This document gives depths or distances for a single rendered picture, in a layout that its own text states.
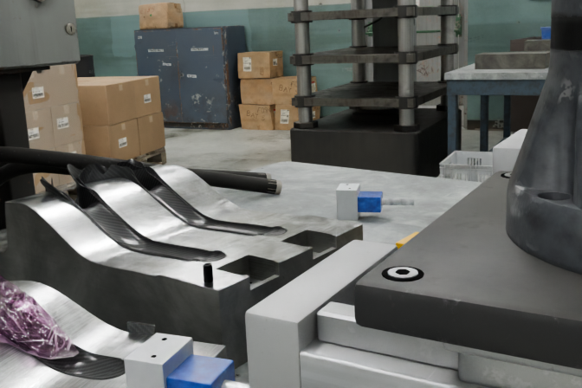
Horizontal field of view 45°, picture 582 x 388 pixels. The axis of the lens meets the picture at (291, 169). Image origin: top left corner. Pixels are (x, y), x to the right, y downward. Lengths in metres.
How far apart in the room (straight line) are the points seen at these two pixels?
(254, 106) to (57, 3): 6.13
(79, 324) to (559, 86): 0.52
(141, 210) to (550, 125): 0.70
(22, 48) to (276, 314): 1.24
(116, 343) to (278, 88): 6.87
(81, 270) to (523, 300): 0.65
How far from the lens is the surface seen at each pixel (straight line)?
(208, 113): 7.83
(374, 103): 4.68
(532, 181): 0.33
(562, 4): 0.32
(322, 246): 0.85
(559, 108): 0.32
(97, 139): 5.43
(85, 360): 0.68
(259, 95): 7.62
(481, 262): 0.31
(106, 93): 5.33
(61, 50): 1.60
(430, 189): 1.43
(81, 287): 0.87
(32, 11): 1.57
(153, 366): 0.59
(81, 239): 0.87
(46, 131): 4.76
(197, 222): 0.96
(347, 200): 1.21
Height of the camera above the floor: 1.14
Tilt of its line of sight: 12 degrees down
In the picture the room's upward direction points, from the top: 3 degrees counter-clockwise
